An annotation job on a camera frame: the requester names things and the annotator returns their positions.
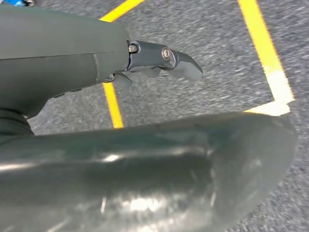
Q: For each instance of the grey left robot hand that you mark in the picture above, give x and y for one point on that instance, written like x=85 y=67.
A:
x=145 y=173

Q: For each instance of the blue steel shelf rack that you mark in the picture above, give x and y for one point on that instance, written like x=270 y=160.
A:
x=13 y=2

